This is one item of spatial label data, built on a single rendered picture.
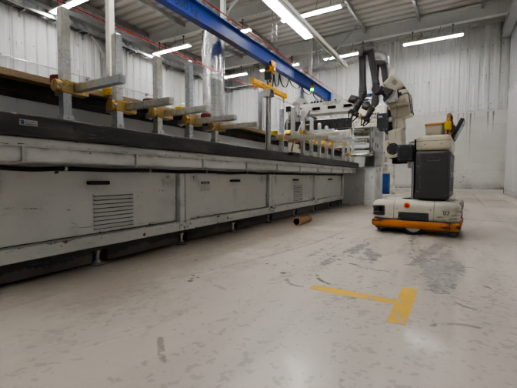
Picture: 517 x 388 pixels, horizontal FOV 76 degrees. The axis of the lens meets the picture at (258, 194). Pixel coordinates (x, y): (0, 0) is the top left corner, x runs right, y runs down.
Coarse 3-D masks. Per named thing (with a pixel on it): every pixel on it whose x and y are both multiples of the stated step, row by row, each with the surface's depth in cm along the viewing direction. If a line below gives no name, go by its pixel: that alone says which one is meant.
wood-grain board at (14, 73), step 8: (0, 72) 130; (8, 72) 133; (16, 72) 135; (24, 72) 138; (16, 80) 140; (24, 80) 140; (32, 80) 140; (40, 80) 143; (48, 80) 146; (96, 96) 168; (248, 128) 287; (272, 136) 334
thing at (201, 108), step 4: (184, 108) 175; (188, 108) 173; (192, 108) 172; (196, 108) 170; (200, 108) 169; (204, 108) 168; (208, 108) 170; (168, 112) 180; (172, 112) 179; (176, 112) 177; (180, 112) 176; (184, 112) 175; (188, 112) 173; (192, 112) 172; (196, 112) 172; (200, 112) 172; (148, 116) 188; (168, 116) 184
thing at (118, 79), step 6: (102, 78) 129; (108, 78) 127; (114, 78) 126; (120, 78) 125; (78, 84) 137; (84, 84) 135; (90, 84) 133; (96, 84) 131; (102, 84) 129; (108, 84) 128; (114, 84) 128; (120, 84) 128; (78, 90) 137; (84, 90) 137; (90, 90) 137
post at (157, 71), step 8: (152, 64) 179; (160, 64) 179; (152, 72) 179; (160, 72) 180; (152, 80) 179; (160, 80) 180; (160, 88) 180; (160, 96) 180; (160, 120) 180; (160, 128) 181
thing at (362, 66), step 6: (360, 48) 295; (360, 54) 295; (360, 60) 298; (360, 66) 298; (360, 72) 298; (360, 78) 299; (360, 84) 299; (360, 90) 298; (366, 90) 300; (366, 96) 301
